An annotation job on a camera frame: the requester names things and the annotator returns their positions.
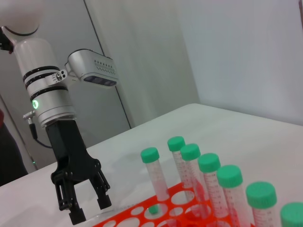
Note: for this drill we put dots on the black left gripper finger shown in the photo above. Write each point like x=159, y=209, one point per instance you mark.
x=68, y=198
x=101, y=189

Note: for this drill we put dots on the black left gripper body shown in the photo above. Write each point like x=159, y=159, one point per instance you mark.
x=68, y=153

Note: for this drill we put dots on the green-capped clear test tube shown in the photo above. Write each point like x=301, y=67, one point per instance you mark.
x=292, y=212
x=229, y=176
x=176, y=143
x=209, y=163
x=190, y=151
x=153, y=209
x=149, y=154
x=260, y=194

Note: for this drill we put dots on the orange test tube rack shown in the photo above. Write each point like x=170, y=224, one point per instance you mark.
x=174, y=190

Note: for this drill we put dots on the dark background object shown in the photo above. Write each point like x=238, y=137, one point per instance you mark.
x=9, y=153

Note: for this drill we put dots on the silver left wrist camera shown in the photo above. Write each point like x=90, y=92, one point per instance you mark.
x=94, y=68

